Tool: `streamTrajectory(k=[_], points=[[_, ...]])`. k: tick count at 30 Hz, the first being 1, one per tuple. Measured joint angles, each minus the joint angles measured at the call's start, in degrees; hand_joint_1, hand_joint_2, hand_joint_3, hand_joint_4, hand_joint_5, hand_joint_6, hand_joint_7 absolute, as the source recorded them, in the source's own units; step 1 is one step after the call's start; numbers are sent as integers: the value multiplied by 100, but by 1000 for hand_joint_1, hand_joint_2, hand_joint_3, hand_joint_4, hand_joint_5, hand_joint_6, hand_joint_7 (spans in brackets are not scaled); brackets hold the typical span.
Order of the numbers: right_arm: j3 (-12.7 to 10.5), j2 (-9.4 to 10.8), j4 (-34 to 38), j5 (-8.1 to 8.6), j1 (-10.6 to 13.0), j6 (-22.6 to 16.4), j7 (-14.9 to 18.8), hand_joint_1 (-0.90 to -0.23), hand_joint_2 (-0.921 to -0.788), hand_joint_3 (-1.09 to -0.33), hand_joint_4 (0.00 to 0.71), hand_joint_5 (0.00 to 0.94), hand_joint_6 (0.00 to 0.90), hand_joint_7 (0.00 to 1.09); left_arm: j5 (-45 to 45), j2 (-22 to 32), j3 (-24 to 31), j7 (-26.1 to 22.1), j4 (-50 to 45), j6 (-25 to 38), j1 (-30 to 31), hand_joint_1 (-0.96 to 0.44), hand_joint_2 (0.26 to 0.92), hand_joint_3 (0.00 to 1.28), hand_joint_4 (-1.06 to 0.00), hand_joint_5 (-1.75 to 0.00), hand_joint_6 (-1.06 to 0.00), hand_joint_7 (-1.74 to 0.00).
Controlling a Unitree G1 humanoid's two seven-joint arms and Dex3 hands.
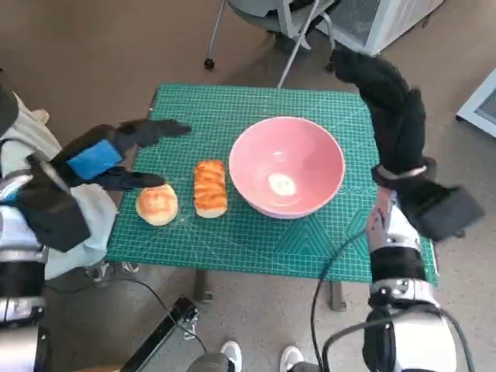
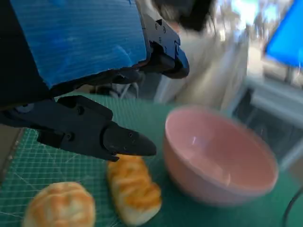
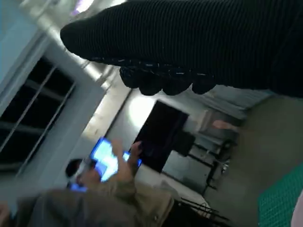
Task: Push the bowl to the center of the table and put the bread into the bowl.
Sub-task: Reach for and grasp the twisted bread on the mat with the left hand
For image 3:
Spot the black gloved right hand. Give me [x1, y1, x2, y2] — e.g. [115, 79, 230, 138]
[59, 0, 303, 96]

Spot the pink bowl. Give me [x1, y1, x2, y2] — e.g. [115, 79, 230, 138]
[292, 196, 303, 227]

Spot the person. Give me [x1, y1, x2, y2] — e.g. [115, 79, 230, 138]
[0, 139, 176, 227]
[201, 88, 273, 133]

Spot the dark computer monitor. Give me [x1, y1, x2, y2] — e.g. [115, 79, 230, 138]
[134, 100, 190, 173]

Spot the dark metal shelf rack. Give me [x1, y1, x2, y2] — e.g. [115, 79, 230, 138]
[0, 58, 76, 171]

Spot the green cutting mat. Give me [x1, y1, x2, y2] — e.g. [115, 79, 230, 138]
[258, 165, 303, 227]

